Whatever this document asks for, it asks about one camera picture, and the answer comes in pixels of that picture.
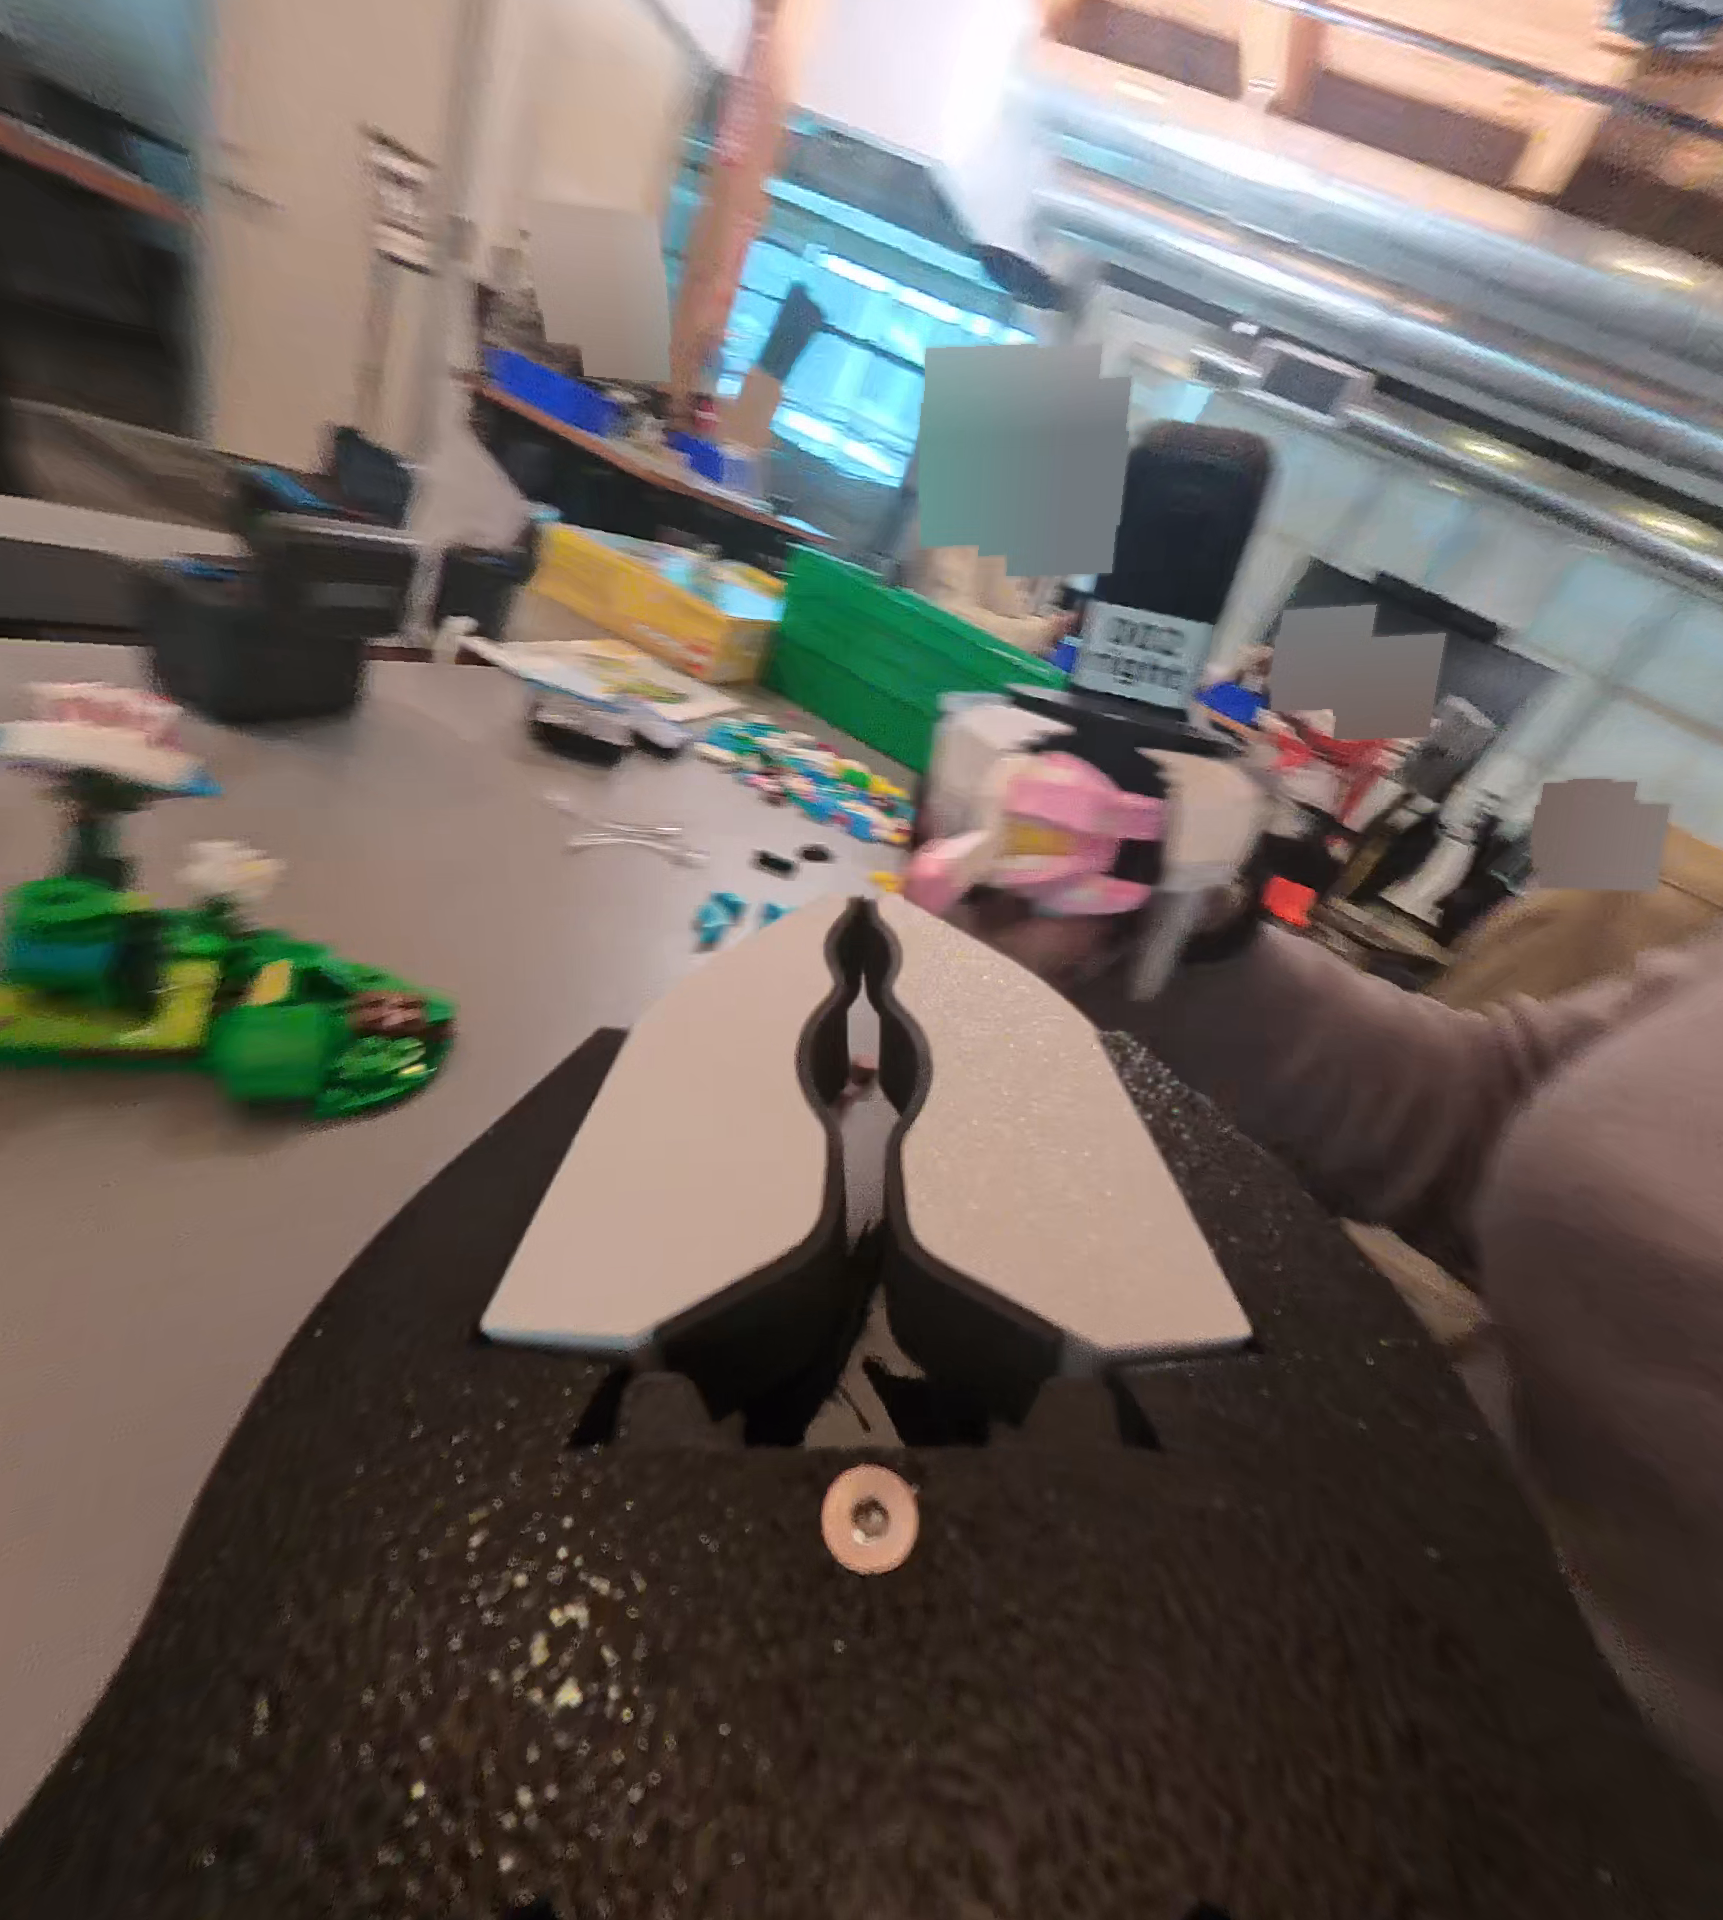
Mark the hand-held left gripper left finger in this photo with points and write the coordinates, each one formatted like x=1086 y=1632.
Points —
x=650 y=1170

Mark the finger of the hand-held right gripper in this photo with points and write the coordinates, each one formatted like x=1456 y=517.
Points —
x=972 y=765
x=1220 y=824

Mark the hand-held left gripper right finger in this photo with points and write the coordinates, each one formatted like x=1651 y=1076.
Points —
x=1072 y=1185

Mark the pink lego flower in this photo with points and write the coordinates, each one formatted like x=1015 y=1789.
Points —
x=1056 y=841

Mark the clear lego stem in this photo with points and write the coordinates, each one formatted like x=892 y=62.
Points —
x=607 y=818
x=636 y=851

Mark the lego flower model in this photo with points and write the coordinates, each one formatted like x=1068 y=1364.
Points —
x=127 y=975

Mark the person's right forearm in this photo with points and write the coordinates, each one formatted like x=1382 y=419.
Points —
x=1325 y=1051

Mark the pile of mixed lego pieces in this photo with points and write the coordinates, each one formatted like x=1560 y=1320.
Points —
x=815 y=780

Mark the dark brown lego brick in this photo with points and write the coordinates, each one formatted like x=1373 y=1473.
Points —
x=861 y=1074

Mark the yellow lego box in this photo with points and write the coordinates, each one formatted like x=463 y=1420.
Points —
x=650 y=601

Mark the lego instruction booklet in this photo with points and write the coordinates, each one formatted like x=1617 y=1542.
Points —
x=607 y=675

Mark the blue plastic bin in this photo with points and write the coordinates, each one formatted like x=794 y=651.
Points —
x=705 y=452
x=1228 y=700
x=540 y=383

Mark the stack of green plastic trays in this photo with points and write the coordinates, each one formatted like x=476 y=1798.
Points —
x=892 y=662

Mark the red and white cloth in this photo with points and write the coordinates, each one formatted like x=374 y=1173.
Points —
x=1342 y=742

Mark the white vent grille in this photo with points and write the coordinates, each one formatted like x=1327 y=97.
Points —
x=1314 y=376

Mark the cluster of teal curved bricks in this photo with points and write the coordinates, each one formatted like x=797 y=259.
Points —
x=733 y=918

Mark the black floor lamp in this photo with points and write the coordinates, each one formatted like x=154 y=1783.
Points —
x=1019 y=275

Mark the tan cardboard sheet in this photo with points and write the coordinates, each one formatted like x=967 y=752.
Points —
x=757 y=405

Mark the black panel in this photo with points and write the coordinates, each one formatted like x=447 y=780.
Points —
x=793 y=328

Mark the wooden background table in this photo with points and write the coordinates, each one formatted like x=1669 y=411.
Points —
x=636 y=458

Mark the black battery charger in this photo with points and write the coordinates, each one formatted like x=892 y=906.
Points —
x=369 y=477
x=479 y=585

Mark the wooden pillar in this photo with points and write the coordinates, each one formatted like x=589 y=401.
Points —
x=733 y=181

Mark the tag sign stand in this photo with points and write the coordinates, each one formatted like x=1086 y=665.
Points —
x=403 y=203

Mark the cream door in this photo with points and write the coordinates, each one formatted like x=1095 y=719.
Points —
x=336 y=225

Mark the wooden side desk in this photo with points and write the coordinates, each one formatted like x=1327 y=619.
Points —
x=51 y=150

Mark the black camera battery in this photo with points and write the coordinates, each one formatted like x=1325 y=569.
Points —
x=576 y=735
x=655 y=735

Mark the wide silver ventilation duct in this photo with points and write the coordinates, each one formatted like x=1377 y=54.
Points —
x=1477 y=271

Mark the narrow silver ventilation duct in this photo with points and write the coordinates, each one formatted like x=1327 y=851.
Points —
x=1627 y=511

